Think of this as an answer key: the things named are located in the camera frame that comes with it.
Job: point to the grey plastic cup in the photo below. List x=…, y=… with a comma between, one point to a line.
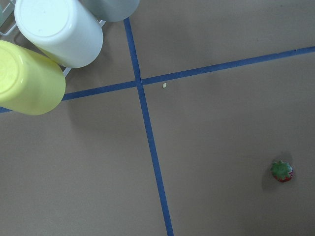
x=111, y=10

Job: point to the red strawberry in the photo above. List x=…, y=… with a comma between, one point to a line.
x=282, y=171

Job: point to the white plastic cup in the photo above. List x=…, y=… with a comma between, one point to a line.
x=61, y=32

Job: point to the yellow plastic cup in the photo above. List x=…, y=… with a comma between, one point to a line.
x=30, y=83

